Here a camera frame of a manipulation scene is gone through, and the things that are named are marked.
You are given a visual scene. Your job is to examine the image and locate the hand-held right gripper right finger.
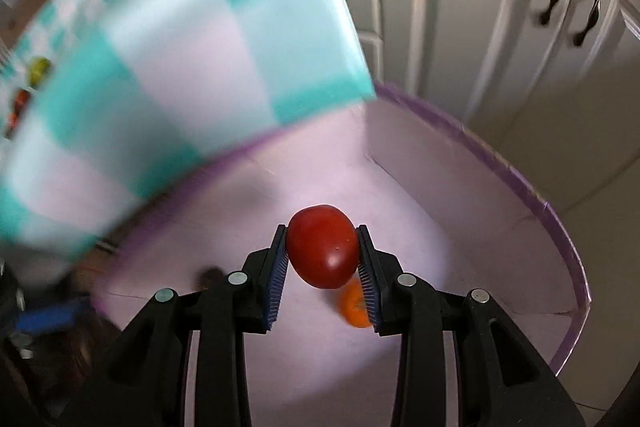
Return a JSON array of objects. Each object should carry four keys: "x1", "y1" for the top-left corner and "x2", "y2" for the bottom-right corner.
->
[{"x1": 356, "y1": 224, "x2": 586, "y2": 427}]

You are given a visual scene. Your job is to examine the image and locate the white box with purple rim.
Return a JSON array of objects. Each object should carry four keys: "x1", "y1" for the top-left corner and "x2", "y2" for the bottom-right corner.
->
[{"x1": 92, "y1": 79, "x2": 592, "y2": 427}]

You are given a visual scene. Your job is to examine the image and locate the large red tomato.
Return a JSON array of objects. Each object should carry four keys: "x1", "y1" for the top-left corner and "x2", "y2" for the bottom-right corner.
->
[{"x1": 286, "y1": 204, "x2": 361, "y2": 290}]

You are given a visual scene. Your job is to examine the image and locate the small dark round fruit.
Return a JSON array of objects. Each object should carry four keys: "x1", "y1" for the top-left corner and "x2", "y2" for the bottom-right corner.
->
[{"x1": 199, "y1": 267, "x2": 226, "y2": 292}]

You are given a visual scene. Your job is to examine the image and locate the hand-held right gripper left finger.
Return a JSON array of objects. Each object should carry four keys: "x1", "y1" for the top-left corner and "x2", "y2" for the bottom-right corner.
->
[{"x1": 65, "y1": 224, "x2": 290, "y2": 427}]

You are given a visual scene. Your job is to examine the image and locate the teal checkered tablecloth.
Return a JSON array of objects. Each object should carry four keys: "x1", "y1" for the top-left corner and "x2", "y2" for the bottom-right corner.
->
[{"x1": 0, "y1": 0, "x2": 377, "y2": 269}]

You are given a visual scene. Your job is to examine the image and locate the white cabinet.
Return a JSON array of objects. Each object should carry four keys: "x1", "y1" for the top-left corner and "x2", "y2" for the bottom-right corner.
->
[{"x1": 320, "y1": 0, "x2": 640, "y2": 212}]

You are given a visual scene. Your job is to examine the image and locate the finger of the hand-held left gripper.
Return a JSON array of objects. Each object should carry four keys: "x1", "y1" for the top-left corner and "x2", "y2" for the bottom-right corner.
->
[{"x1": 12, "y1": 298, "x2": 95, "y2": 348}]

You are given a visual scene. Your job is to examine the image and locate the small orange tangerine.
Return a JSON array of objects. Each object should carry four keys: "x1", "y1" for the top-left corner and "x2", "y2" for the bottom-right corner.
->
[{"x1": 340, "y1": 278, "x2": 373, "y2": 329}]

